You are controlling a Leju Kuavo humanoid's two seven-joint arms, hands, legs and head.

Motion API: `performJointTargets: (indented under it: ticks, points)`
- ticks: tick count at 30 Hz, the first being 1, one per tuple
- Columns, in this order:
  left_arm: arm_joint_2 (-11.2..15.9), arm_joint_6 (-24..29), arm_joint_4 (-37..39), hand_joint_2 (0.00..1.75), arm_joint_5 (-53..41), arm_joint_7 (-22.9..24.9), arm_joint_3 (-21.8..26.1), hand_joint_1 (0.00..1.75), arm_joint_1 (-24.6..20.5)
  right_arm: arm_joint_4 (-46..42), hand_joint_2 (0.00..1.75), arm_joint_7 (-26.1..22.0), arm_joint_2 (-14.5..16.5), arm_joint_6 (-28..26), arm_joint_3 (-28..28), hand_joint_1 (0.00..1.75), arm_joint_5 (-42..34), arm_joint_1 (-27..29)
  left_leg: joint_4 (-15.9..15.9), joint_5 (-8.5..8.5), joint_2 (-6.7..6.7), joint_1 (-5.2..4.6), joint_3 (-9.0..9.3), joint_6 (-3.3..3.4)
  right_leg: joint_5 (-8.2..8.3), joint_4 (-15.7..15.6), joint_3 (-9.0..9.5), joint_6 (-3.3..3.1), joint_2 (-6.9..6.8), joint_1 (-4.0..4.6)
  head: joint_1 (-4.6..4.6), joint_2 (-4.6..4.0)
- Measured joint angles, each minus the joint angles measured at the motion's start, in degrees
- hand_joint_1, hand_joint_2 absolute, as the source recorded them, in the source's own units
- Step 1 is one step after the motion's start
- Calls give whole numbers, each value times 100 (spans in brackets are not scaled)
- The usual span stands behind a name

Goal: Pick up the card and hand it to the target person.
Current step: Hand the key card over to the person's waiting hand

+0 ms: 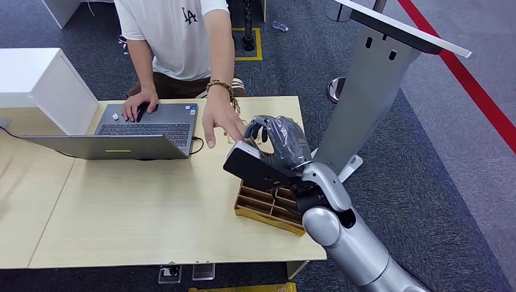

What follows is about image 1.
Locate person's left hand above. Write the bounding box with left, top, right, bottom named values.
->
left=201, top=90, right=246, bottom=149

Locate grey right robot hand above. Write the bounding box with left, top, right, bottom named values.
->
left=243, top=116, right=313, bottom=170

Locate person's right hand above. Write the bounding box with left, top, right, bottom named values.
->
left=120, top=86, right=159, bottom=123

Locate person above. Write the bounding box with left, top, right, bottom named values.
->
left=114, top=0, right=248, bottom=149

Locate golden slotted card holder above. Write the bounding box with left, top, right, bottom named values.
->
left=225, top=117, right=307, bottom=237

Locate grey laptop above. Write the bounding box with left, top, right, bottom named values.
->
left=20, top=102, right=199, bottom=161

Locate chrome stanchion base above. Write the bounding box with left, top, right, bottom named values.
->
left=326, top=0, right=355, bottom=23
left=326, top=76, right=347, bottom=105

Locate black pole stand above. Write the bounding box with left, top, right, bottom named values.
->
left=241, top=0, right=256, bottom=52

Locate yellow floor tape square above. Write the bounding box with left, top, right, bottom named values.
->
left=231, top=27, right=263, bottom=62

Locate grey kiosk stand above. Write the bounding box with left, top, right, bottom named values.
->
left=311, top=0, right=472, bottom=184

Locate white box cabinet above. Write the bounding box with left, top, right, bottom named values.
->
left=0, top=47, right=100, bottom=136

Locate white furniture block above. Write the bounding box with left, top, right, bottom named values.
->
left=41, top=0, right=116, bottom=29

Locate white desk leg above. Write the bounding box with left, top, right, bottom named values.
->
left=285, top=260, right=310, bottom=281

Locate worn yellow floor tape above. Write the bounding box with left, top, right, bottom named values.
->
left=188, top=282, right=298, bottom=292

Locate grey closed floor socket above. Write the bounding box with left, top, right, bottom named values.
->
left=192, top=262, right=216, bottom=282

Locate white open floor socket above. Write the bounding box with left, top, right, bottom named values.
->
left=157, top=263, right=183, bottom=285

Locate red floor tape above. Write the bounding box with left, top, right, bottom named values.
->
left=397, top=0, right=516, bottom=156

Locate beaded bracelet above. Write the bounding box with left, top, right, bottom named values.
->
left=206, top=79, right=242, bottom=116

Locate black laptop cable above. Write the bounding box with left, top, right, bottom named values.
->
left=188, top=136, right=205, bottom=157

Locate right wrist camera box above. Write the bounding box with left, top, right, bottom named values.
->
left=223, top=141, right=301, bottom=193

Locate thin black desk cable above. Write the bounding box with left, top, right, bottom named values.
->
left=0, top=125, right=79, bottom=159

